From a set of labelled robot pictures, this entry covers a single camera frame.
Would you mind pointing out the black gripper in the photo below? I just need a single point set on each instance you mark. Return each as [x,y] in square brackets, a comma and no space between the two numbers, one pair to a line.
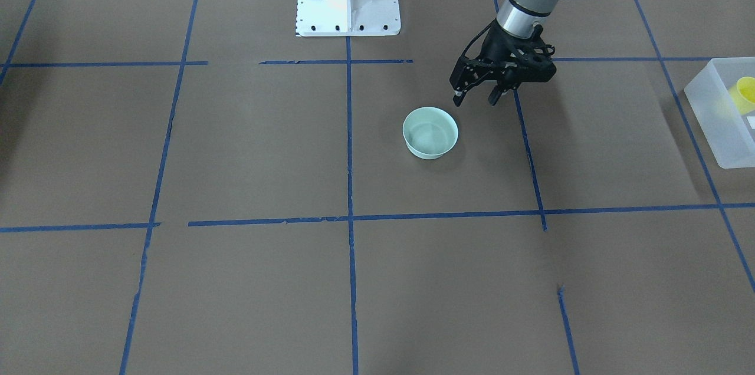
[494,46]

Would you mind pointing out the mint green bowl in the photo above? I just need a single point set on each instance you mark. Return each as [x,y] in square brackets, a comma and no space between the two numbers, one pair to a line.
[429,132]

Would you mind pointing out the yellow plastic cup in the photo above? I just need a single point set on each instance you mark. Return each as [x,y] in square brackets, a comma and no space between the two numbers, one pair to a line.
[742,94]

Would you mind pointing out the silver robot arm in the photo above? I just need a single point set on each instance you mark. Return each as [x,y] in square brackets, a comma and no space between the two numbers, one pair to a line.
[519,16]

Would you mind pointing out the clear plastic storage box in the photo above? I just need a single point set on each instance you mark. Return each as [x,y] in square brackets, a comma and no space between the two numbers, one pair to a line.
[728,135]

